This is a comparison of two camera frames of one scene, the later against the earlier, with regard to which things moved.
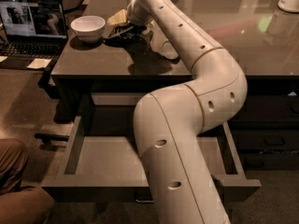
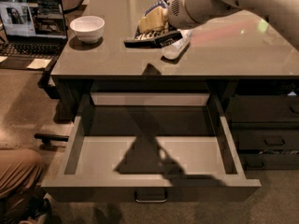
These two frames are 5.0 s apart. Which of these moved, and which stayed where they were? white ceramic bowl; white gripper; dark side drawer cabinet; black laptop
Moved: white gripper
Stayed: dark side drawer cabinet; white ceramic bowl; black laptop
